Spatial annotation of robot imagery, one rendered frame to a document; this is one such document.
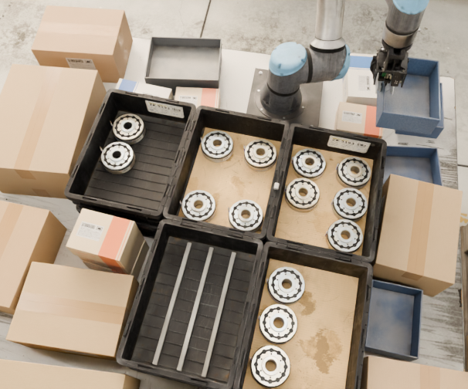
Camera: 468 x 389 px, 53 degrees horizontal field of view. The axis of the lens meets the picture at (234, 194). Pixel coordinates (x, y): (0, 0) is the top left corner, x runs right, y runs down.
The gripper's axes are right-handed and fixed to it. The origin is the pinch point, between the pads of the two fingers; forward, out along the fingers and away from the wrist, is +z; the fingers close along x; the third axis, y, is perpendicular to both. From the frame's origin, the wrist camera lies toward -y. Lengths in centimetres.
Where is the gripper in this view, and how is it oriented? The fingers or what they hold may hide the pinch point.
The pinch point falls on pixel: (382, 86)
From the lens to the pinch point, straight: 137.4
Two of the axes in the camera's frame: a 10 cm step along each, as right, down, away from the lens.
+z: 1.0, 4.4, 8.9
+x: 9.8, 1.3, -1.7
